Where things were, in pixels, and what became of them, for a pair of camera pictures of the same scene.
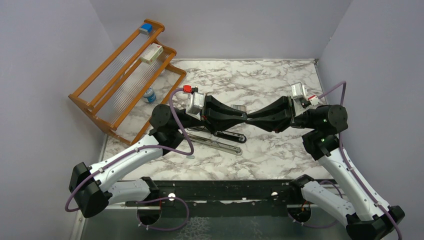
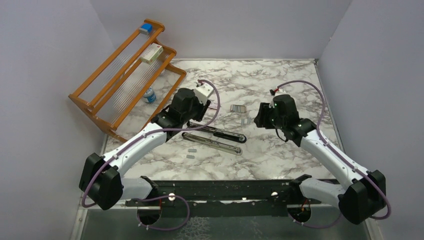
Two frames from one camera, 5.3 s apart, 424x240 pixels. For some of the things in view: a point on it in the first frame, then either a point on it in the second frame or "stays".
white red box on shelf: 151,53 stays
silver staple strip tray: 240,107 stays
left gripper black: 218,116 -> 203,108
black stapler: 232,136 stays
